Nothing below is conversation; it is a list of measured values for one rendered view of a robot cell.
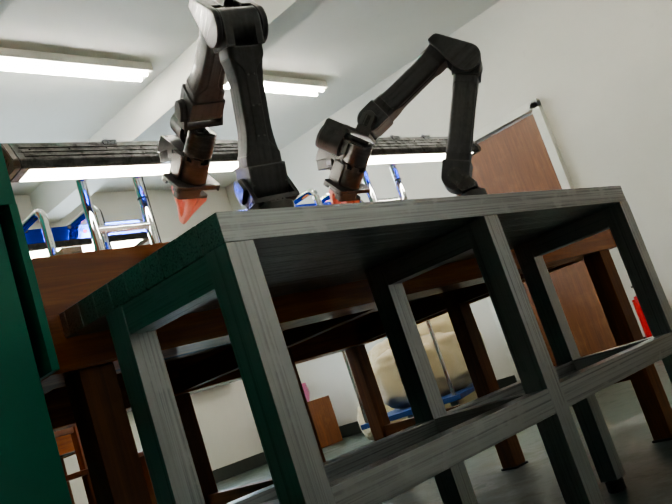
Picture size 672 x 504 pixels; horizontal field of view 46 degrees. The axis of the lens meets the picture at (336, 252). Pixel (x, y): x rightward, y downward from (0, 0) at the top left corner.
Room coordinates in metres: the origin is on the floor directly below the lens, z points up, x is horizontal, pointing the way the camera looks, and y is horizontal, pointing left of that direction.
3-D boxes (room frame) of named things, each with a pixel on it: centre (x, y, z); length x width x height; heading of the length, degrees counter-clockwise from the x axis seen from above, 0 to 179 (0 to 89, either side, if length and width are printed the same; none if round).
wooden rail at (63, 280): (1.85, -0.14, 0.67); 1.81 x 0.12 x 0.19; 135
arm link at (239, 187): (1.28, 0.08, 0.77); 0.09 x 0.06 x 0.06; 118
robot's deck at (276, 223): (1.67, 0.06, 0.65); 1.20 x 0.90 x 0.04; 138
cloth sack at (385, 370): (5.09, -0.30, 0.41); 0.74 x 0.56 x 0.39; 139
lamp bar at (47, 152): (1.74, 0.36, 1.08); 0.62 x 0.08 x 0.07; 135
